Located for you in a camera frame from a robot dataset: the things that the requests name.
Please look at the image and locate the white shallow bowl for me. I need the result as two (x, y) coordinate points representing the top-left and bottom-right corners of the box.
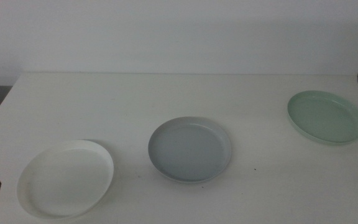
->
(16, 139), (115, 220)

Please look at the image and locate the grey shallow bowl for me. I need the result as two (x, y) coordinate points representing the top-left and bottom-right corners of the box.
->
(147, 116), (232, 184)

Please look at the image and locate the pale green shallow bowl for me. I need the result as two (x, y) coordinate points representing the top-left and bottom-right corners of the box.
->
(287, 90), (358, 146)

